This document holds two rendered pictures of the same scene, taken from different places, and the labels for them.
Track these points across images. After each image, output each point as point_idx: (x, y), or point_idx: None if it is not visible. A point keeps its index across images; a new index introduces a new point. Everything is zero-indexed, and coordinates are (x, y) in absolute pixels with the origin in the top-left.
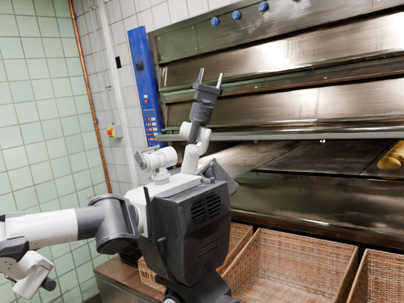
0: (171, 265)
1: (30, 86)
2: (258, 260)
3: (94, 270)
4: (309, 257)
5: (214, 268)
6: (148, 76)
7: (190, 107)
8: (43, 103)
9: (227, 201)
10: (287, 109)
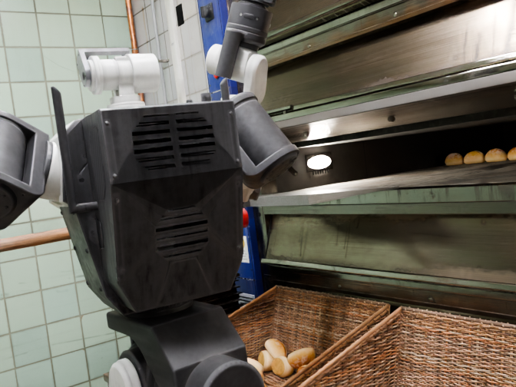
0: (106, 265)
1: (39, 58)
2: (395, 375)
3: (105, 375)
4: (499, 367)
5: (206, 291)
6: (219, 28)
7: (286, 76)
8: (59, 87)
9: (233, 142)
10: (452, 47)
